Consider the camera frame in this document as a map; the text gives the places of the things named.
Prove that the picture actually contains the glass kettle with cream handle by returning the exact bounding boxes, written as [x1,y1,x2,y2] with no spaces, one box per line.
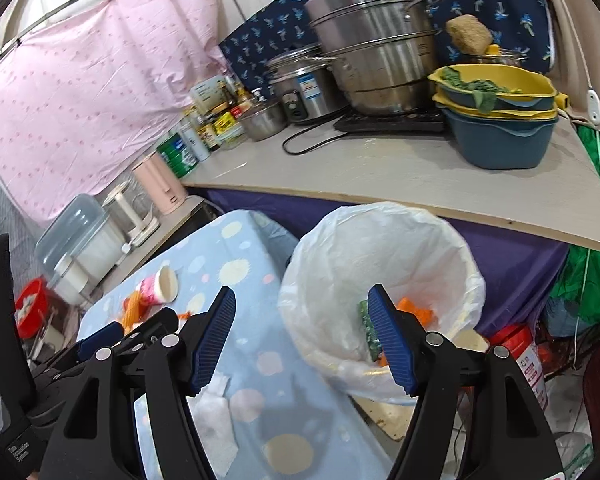
[101,182,161,248]

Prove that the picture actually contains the brown loofah sponge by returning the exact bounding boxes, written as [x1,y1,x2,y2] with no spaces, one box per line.
[446,15,493,55]

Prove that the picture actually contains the crumpled clear plastic bottle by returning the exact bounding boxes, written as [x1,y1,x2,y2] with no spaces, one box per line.
[555,430,597,480]

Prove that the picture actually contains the green tin can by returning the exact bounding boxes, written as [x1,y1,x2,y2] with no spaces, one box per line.
[156,132,201,180]

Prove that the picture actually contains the red plastic bowl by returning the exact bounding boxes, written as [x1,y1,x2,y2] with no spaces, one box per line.
[15,277,50,339]

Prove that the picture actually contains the green cloth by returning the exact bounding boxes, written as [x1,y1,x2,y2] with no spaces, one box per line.
[547,125,600,328]

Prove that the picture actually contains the pink electric kettle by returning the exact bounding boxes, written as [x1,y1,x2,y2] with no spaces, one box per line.
[132,152,186,216]

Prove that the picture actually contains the steel rice cooker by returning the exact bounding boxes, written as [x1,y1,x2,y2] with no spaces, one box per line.
[266,45,351,126]

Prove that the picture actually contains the pink patterned paper cup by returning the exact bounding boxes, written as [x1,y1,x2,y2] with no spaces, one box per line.
[139,265,178,307]

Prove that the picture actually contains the group of condiment bottles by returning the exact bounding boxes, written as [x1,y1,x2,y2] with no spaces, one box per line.
[182,75,253,153]

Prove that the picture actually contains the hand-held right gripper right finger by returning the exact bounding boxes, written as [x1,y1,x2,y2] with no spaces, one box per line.
[367,284,566,480]

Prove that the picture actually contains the glass bowl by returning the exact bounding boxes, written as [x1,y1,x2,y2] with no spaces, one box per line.
[485,45,527,67]

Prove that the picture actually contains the white tissue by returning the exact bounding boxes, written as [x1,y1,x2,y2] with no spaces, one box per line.
[187,372,241,478]

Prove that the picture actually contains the clear lidded plastic container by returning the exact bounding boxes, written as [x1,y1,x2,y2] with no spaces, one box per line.
[35,194,131,306]

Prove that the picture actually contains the large steel steamer pot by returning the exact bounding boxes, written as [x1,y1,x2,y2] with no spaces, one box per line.
[304,0,443,116]

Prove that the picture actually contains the orange plastic wrapper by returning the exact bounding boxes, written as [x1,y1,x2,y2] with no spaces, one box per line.
[122,292,146,333]

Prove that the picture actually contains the blue plastic basin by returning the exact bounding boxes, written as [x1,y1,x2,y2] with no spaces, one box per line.
[447,91,556,112]
[445,109,561,170]

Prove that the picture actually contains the orange peel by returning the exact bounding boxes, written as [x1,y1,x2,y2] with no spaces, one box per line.
[397,296,438,326]

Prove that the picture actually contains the yellow strainer basin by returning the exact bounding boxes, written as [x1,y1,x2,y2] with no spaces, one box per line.
[427,64,558,103]
[432,94,568,122]

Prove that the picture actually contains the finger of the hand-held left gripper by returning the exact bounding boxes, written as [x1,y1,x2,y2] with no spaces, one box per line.
[111,306,180,356]
[27,321,126,411]

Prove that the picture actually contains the pink dotted curtain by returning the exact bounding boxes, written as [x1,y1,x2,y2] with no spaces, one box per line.
[0,0,231,226]

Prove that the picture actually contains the navy floral cloth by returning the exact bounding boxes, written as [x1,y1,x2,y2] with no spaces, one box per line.
[219,0,556,101]

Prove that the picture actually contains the green leafy vegetable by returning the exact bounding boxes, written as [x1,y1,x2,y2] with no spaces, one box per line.
[439,67,523,113]

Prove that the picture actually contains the purple cloth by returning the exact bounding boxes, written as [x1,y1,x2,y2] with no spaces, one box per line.
[200,187,571,338]

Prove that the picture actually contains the bin with white bag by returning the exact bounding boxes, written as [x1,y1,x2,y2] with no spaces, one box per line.
[278,201,487,406]

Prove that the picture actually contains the black power cable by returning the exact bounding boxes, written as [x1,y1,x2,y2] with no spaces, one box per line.
[281,122,346,157]

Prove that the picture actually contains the small steel bowl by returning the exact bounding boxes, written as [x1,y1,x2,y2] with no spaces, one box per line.
[240,100,288,142]

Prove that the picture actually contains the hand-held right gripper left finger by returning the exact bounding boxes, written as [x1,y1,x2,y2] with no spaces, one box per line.
[40,286,237,480]

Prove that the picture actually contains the white bottle with blue label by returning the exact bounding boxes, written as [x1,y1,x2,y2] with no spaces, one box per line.
[177,120,211,163]

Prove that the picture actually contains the green packet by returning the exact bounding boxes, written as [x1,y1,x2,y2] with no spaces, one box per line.
[357,300,385,361]

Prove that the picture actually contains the beige curtain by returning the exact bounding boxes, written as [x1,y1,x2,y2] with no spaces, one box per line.
[530,0,600,126]

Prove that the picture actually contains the black induction cooker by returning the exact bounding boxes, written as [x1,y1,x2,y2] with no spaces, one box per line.
[334,107,451,135]

